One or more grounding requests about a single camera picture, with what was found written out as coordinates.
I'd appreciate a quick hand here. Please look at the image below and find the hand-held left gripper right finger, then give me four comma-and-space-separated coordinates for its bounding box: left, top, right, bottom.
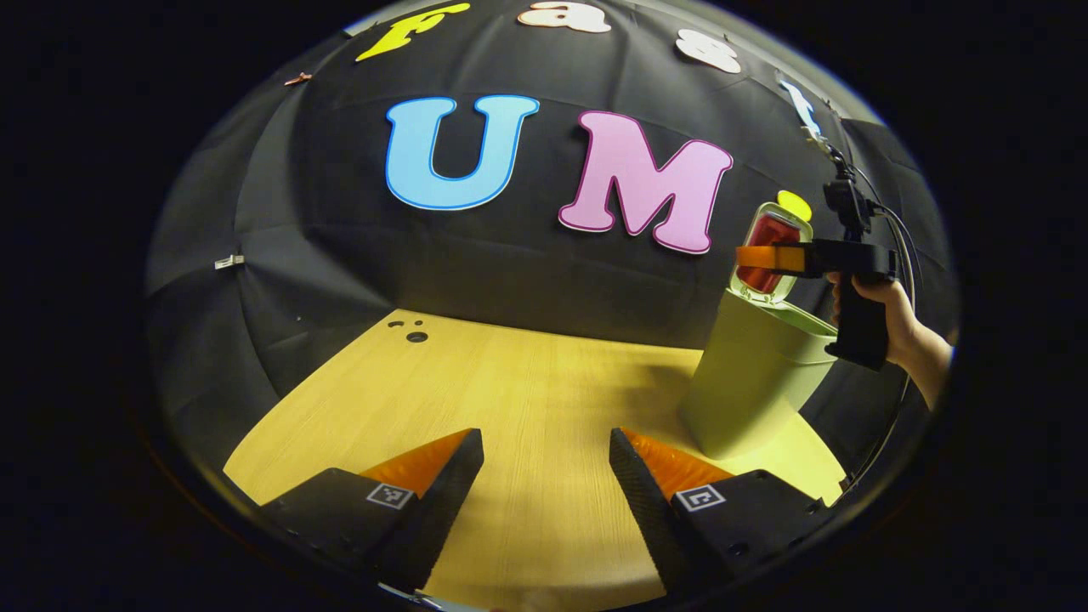
609, 427, 842, 598

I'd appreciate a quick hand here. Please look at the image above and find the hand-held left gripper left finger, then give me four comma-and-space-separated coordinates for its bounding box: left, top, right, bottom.
259, 428, 485, 594

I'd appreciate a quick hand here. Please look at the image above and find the orange pop can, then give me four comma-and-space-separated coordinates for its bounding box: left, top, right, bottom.
736, 212, 802, 295

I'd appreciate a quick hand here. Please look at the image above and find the green desktop garbage bin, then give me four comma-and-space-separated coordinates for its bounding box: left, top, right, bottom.
677, 201, 842, 460

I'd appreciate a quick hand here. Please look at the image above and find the wooden desktop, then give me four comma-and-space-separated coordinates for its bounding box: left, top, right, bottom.
223, 308, 848, 611

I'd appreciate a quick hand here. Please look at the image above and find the black backdrop cloth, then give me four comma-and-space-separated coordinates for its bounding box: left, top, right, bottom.
144, 0, 961, 477

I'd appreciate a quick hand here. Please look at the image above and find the black cable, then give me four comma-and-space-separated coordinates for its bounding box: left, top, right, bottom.
799, 127, 924, 502

